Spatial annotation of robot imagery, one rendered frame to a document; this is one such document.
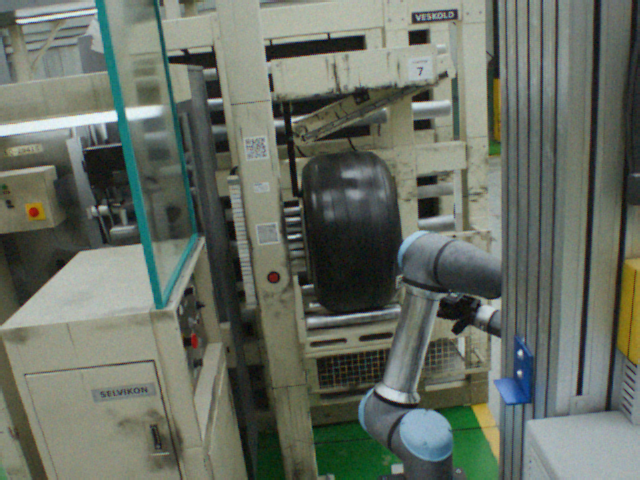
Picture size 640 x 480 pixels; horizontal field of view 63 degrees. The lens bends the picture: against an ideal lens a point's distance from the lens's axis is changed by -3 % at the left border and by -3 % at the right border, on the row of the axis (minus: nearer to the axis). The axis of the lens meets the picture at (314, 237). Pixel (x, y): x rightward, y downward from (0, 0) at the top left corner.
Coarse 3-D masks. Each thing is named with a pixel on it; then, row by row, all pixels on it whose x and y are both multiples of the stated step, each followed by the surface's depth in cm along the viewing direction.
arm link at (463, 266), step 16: (448, 256) 119; (464, 256) 118; (480, 256) 118; (448, 272) 119; (464, 272) 117; (480, 272) 117; (496, 272) 118; (448, 288) 122; (464, 288) 119; (480, 288) 118; (496, 288) 118
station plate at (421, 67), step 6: (408, 60) 194; (414, 60) 194; (420, 60) 194; (426, 60) 195; (408, 66) 195; (414, 66) 195; (420, 66) 195; (426, 66) 195; (408, 72) 195; (414, 72) 196; (420, 72) 196; (426, 72) 196; (432, 72) 196; (414, 78) 196; (420, 78) 196; (426, 78) 196; (432, 78) 197
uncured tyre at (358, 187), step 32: (320, 160) 180; (352, 160) 177; (320, 192) 169; (352, 192) 168; (384, 192) 168; (320, 224) 167; (352, 224) 165; (384, 224) 166; (320, 256) 168; (352, 256) 166; (384, 256) 167; (320, 288) 175; (352, 288) 172; (384, 288) 174
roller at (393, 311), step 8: (400, 304) 189; (344, 312) 187; (352, 312) 187; (360, 312) 186; (368, 312) 186; (376, 312) 186; (384, 312) 186; (392, 312) 186; (312, 320) 185; (320, 320) 185; (328, 320) 185; (336, 320) 186; (344, 320) 186; (352, 320) 186; (360, 320) 186; (368, 320) 187; (376, 320) 187; (312, 328) 186
